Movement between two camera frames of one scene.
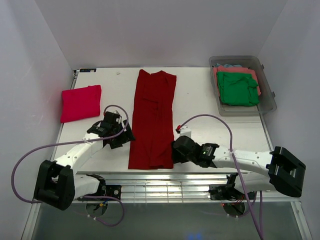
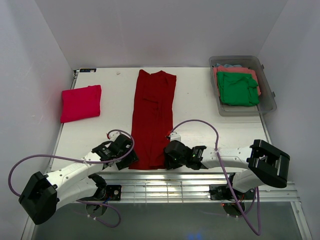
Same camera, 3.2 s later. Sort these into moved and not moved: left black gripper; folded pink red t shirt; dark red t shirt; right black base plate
Moved: left black gripper
Not moved: dark red t shirt; right black base plate; folded pink red t shirt
